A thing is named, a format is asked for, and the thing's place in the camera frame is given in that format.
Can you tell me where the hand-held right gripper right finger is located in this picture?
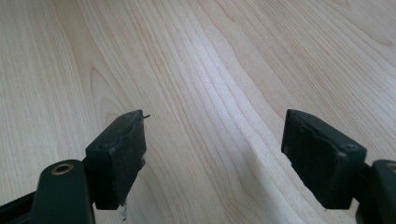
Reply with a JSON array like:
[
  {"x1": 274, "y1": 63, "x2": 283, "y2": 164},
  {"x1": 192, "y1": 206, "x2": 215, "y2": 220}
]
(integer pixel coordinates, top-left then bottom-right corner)
[{"x1": 280, "y1": 108, "x2": 368, "y2": 210}]

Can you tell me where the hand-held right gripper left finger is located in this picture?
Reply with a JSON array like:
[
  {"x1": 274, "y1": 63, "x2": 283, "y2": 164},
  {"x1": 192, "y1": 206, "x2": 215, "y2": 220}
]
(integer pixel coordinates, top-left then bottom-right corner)
[{"x1": 84, "y1": 109, "x2": 148, "y2": 211}]

